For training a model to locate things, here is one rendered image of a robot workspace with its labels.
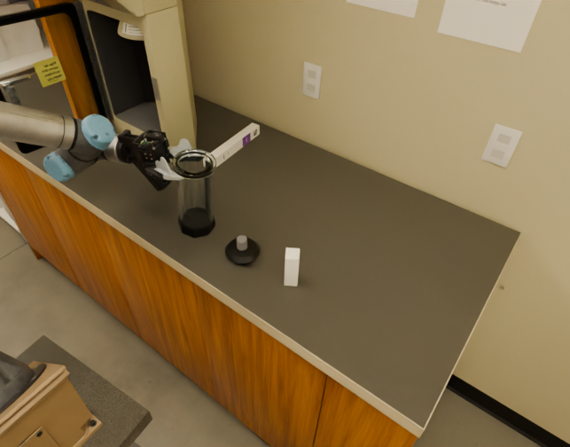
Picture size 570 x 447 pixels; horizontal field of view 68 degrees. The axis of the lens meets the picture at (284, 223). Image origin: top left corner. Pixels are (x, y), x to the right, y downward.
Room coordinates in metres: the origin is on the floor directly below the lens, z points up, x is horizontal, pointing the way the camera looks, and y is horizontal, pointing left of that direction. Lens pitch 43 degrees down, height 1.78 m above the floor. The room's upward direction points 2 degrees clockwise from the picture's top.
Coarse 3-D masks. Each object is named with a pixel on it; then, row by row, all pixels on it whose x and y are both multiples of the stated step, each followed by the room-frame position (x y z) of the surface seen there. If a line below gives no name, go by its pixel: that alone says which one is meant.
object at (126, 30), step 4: (120, 20) 1.31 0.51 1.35; (120, 24) 1.30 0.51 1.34; (124, 24) 1.28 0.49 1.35; (128, 24) 1.28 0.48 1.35; (120, 28) 1.30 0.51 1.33; (124, 28) 1.28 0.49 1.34; (128, 28) 1.27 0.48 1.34; (132, 28) 1.27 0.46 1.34; (136, 28) 1.27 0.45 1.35; (120, 32) 1.29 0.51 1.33; (124, 32) 1.28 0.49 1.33; (128, 32) 1.27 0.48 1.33; (132, 32) 1.27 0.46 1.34; (136, 32) 1.26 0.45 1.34; (140, 32) 1.26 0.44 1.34; (124, 36) 1.27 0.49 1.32; (128, 36) 1.27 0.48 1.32; (132, 36) 1.26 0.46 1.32; (136, 36) 1.26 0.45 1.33; (140, 36) 1.26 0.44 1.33; (140, 40) 1.26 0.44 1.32
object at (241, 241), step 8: (232, 240) 0.79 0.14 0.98; (240, 240) 0.76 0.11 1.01; (248, 240) 0.79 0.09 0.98; (232, 248) 0.76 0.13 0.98; (240, 248) 0.75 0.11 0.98; (248, 248) 0.76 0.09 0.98; (256, 248) 0.76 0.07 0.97; (232, 256) 0.74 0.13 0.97; (240, 256) 0.73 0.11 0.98; (248, 256) 0.74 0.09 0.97; (256, 256) 0.75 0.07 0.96; (240, 264) 0.74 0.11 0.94
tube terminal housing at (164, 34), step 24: (144, 0) 1.19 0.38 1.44; (168, 0) 1.25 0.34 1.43; (144, 24) 1.19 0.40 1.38; (168, 24) 1.24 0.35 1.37; (168, 48) 1.23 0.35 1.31; (168, 72) 1.22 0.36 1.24; (168, 96) 1.21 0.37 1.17; (192, 96) 1.41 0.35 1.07; (120, 120) 1.33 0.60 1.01; (168, 120) 1.19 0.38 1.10; (192, 120) 1.28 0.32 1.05; (192, 144) 1.26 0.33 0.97
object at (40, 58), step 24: (24, 24) 1.23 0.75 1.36; (48, 24) 1.28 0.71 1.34; (72, 24) 1.33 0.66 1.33; (0, 48) 1.17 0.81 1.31; (24, 48) 1.21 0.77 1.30; (48, 48) 1.26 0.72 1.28; (72, 48) 1.31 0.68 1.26; (0, 72) 1.15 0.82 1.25; (24, 72) 1.19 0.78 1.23; (48, 72) 1.24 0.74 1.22; (72, 72) 1.29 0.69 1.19; (24, 96) 1.17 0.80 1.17; (48, 96) 1.22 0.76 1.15; (72, 96) 1.28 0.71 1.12
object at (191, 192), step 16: (176, 160) 0.87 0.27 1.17; (192, 160) 0.91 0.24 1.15; (208, 160) 0.90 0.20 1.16; (208, 176) 0.85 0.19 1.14; (192, 192) 0.83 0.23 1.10; (208, 192) 0.85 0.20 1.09; (192, 208) 0.83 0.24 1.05; (208, 208) 0.85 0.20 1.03; (192, 224) 0.83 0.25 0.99; (208, 224) 0.85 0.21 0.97
